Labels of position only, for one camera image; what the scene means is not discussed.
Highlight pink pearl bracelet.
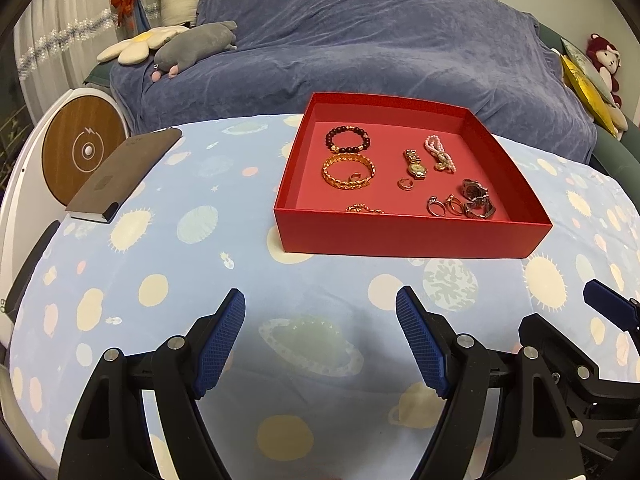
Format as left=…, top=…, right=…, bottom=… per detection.
left=424, top=135, right=457, bottom=173

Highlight silver wristwatch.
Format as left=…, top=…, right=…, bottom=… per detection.
left=461, top=178, right=497, bottom=221

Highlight gold wristwatch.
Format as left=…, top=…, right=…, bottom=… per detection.
left=404, top=148, right=429, bottom=181

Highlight silver tinsel garland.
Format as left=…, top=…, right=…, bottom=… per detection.
left=15, top=2, right=161, bottom=78

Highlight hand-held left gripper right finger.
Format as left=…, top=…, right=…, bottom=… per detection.
left=395, top=286, right=586, bottom=480

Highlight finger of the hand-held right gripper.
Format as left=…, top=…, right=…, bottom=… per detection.
left=583, top=280, right=640, bottom=333
left=517, top=312, right=640, bottom=407

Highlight white curtain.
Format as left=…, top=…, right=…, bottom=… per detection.
left=12, top=0, right=126, bottom=126

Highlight cream flower-shaped pillow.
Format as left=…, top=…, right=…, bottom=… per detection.
left=96, top=25, right=193, bottom=66

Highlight brown notebook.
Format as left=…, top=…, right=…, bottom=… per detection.
left=65, top=127, right=183, bottom=225

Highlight red monkey plush toy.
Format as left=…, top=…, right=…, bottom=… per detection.
left=586, top=33, right=623, bottom=108

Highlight blue covered sofa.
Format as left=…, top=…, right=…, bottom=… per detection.
left=109, top=0, right=598, bottom=163

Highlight gold cuff bracelet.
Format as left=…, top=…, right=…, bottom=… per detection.
left=321, top=154, right=376, bottom=191

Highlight dark wooden bead bracelet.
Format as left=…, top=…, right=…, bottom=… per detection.
left=324, top=125, right=372, bottom=154

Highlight green sofa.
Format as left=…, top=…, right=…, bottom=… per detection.
left=82, top=17, right=640, bottom=181

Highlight gold cushion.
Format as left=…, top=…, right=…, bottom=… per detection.
left=560, top=55, right=621, bottom=133

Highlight red cardboard box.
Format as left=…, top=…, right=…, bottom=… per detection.
left=273, top=92, right=553, bottom=260

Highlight grey plush toy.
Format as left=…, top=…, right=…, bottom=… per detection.
left=152, top=21, right=239, bottom=81

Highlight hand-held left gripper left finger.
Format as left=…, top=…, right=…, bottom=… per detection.
left=59, top=287, right=247, bottom=480

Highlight silver cushion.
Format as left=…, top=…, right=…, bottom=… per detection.
left=561, top=37, right=613, bottom=103

